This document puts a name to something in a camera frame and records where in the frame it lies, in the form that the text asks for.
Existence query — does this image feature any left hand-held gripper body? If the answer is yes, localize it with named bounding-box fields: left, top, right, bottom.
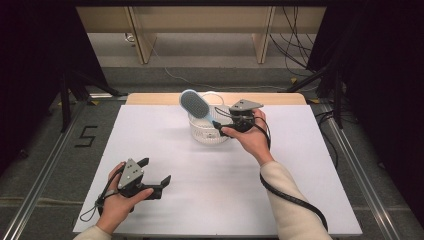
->
left=117, top=158, right=164, bottom=201

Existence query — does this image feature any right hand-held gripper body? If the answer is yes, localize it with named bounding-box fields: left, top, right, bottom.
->
left=228, top=98, right=264, bottom=134

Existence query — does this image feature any white plastic basket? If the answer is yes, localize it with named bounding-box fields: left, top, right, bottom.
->
left=188, top=91, right=234, bottom=146

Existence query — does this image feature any light blue hairbrush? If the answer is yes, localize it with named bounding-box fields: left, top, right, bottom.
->
left=179, top=89, right=218, bottom=127

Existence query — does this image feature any person's right hand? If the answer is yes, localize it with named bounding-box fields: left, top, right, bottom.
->
left=221, top=109, right=275, bottom=167

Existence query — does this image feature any person's left hand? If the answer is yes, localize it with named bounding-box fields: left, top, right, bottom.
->
left=95, top=162, right=155, bottom=234

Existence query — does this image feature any white table sheet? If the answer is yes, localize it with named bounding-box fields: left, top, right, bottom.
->
left=72, top=104, right=363, bottom=236

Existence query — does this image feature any black metal stand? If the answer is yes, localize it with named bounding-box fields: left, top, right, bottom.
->
left=59, top=71, right=128, bottom=134
left=286, top=64, right=345, bottom=130

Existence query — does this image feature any beige wooden desk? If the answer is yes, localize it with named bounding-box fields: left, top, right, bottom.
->
left=75, top=5, right=327, bottom=65

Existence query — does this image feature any dark curtain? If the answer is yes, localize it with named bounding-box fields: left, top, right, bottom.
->
left=306, top=0, right=424, bottom=228
left=0, top=0, right=110, bottom=176

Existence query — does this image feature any left hand-held gripper cable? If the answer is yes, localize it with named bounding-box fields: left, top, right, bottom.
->
left=79, top=165, right=127, bottom=223

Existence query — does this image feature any hand-held gripper cable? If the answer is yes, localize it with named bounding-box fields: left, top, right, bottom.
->
left=79, top=165, right=127, bottom=223
left=214, top=106, right=329, bottom=233

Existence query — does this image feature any white floor cable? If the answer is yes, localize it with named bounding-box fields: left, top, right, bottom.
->
left=151, top=46, right=318, bottom=93

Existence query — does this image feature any bundle of black cables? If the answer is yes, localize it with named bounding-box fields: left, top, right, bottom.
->
left=269, top=5, right=318, bottom=78

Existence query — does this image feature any metal floor rail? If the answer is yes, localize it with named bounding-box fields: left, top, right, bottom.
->
left=1, top=99, right=88, bottom=240
left=319, top=103, right=401, bottom=240

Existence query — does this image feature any black floor cable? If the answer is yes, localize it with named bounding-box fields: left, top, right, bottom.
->
left=314, top=111, right=340, bottom=168

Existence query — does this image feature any right hand-held gripper cable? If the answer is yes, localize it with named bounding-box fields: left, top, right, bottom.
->
left=214, top=106, right=329, bottom=233

